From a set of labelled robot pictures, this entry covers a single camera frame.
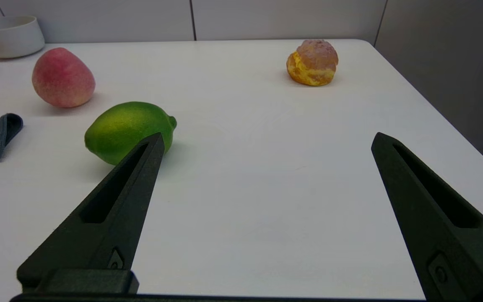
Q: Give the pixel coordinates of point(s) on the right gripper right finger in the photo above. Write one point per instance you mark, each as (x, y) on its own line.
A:
(417, 218)

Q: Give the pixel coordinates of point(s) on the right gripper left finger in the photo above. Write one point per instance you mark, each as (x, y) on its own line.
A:
(138, 193)

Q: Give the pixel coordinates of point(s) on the green lime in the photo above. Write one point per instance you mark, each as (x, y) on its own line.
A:
(120, 128)

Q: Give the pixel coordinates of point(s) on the pink peach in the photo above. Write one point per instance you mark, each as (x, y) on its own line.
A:
(61, 79)

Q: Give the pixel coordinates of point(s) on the cream puff pastry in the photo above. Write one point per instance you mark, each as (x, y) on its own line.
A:
(312, 63)

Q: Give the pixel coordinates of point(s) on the small white bowl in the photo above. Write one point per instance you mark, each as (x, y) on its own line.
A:
(9, 37)

